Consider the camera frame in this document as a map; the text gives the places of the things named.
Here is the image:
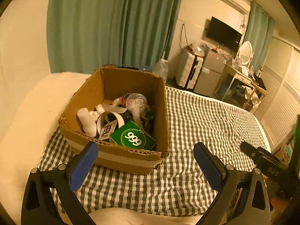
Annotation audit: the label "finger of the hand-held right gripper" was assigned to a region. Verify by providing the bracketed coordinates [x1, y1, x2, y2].
[240, 141, 289, 182]
[256, 146, 289, 175]

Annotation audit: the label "wooden chair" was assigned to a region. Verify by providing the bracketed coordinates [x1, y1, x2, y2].
[244, 82, 268, 113]

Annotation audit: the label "clear plastic bottle red label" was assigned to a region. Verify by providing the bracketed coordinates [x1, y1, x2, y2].
[119, 92, 150, 113]

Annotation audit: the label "large clear water jug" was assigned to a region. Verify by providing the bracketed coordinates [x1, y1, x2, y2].
[153, 58, 169, 85]

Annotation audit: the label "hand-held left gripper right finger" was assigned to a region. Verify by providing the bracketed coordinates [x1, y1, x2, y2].
[193, 142, 272, 225]

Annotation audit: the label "white ribbed suitcase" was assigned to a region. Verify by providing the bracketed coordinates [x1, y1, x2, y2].
[175, 50, 204, 90]

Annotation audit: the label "clear plastic bags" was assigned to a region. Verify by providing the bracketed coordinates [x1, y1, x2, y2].
[185, 43, 211, 57]

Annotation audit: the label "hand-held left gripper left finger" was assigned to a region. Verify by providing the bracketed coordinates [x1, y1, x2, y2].
[21, 141, 99, 225]

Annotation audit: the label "silver mini fridge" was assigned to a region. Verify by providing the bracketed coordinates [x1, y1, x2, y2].
[193, 50, 229, 96]

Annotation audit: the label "cream dressing table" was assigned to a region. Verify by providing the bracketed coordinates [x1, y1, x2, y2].
[214, 63, 257, 109]

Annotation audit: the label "white tape roll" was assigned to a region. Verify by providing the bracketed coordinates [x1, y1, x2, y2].
[97, 111, 126, 141]

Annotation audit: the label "white oval vanity mirror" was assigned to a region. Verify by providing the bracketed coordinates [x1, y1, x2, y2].
[237, 41, 254, 67]

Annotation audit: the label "dark wall cable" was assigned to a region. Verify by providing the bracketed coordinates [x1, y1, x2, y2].
[179, 23, 188, 51]

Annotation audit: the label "wide green curtain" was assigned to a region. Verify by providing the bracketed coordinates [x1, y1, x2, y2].
[47, 0, 185, 74]

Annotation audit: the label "brown cardboard box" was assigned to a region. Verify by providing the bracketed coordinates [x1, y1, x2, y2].
[58, 64, 170, 175]

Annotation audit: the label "cream clothing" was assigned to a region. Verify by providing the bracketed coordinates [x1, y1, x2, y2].
[244, 85, 262, 109]

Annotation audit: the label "narrow green curtain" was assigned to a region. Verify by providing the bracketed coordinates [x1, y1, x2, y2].
[244, 1, 275, 68]

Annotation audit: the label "green medicine box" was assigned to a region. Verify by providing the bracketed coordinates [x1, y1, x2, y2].
[109, 120, 157, 151]

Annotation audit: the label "grey checked bed sheet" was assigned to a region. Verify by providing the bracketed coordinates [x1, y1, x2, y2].
[39, 86, 272, 217]

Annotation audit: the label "black wall television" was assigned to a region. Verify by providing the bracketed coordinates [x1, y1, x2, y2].
[206, 16, 243, 52]

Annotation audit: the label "white louvered wardrobe doors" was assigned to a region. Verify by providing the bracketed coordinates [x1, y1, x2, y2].
[254, 36, 300, 146]

